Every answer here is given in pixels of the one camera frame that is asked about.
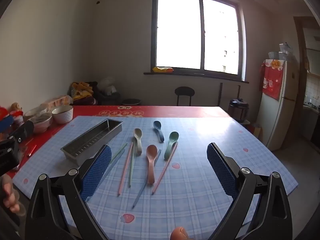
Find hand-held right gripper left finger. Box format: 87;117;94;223
25;144;113;240

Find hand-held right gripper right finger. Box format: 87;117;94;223
206;142;293;240

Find blue chopstick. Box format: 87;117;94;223
132;149;162;209
101;149;125;180

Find pink chopstick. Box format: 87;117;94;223
117;141;134;197
152;142;178;195

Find green chopstick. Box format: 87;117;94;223
110;142;128;164
128;142;136;188

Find metal utensil tray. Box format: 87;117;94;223
60;119;123;166

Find beige spoon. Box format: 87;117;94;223
133;128;143;155

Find orange spoon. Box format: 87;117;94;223
146;144;158;185

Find green spoon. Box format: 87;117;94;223
164;131;179;160

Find blue spoon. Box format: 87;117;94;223
153;121;165;143

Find person's left hand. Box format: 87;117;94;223
0;174;25;217

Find person's right hand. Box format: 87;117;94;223
170;226;189;240

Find blue plaid table mat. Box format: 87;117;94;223
12;116;299;240

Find small brown toy figure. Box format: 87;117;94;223
9;102;23;113

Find grey bowl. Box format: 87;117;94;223
24;106;48;120

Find cardboard box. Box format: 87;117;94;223
250;124;262;137

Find white dimpled bowl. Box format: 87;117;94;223
51;105;74;125

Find black rice cooker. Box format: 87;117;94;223
228;97;249;123

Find orange patterned tissue pack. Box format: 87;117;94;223
44;95;73;110

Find white refrigerator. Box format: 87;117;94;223
257;59;299;152

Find red printed tablecloth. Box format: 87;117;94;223
10;105;230;171

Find yellow snack bags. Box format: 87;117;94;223
71;81;94;99

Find white plastic bag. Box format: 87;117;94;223
97;77;118;96

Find black round chair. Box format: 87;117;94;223
174;86;195;106

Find red printed cloth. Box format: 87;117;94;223
260;59;285;100

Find yellow packet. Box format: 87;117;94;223
152;66;174;73

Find clear plastic containers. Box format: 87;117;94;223
268;42;293;61

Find dark framed window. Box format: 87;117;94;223
144;0;250;84

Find black chair frame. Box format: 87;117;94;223
219;82;242;107

